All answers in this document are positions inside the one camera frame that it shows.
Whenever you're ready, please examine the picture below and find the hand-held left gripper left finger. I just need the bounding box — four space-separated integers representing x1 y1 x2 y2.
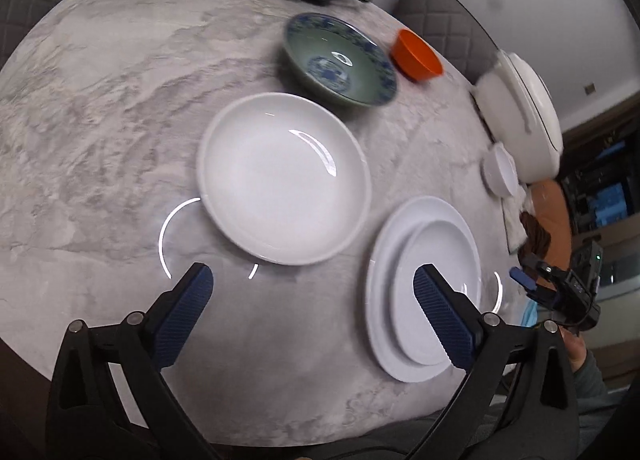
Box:
45 262 221 460

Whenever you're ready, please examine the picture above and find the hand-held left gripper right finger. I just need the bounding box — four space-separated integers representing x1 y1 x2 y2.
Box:
400 264 581 460

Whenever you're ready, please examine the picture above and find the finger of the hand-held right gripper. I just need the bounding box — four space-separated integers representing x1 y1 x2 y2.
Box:
509 255 557 293
527 287 565 315

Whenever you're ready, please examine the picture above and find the white oval plate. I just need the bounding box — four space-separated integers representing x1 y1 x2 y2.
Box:
389 220 482 367

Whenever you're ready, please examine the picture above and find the large white plate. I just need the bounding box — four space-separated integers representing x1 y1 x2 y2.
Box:
365 196 483 383

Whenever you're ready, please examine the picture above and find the small white bowl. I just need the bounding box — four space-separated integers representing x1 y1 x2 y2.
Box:
481 144 522 198

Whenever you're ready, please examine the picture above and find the white deep plate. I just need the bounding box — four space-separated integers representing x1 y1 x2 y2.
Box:
197 92 373 267

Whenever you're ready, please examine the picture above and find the orange bowl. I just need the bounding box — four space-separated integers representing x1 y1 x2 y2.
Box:
390 28 445 83

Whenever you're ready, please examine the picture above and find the blue patterned green bowl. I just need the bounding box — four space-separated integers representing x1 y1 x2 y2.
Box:
284 12 398 108

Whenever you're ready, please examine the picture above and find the person's right forearm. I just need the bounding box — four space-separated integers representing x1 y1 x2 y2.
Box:
570 349 623 460

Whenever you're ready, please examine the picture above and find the person's right hand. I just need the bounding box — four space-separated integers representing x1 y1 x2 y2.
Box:
561 329 592 372

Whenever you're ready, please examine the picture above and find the brown towel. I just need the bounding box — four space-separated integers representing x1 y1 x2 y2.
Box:
519 210 552 261

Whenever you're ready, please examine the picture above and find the dark framed window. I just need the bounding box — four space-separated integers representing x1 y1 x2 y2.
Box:
560 132 640 241

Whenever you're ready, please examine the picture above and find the white casserole pot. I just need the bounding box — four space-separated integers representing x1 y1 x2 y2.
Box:
472 72 560 181

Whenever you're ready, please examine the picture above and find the white pot lid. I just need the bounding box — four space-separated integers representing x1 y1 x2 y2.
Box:
496 50 565 161

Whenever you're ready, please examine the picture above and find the grey quilted chair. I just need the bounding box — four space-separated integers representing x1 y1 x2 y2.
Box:
395 0 501 85
0 0 93 68

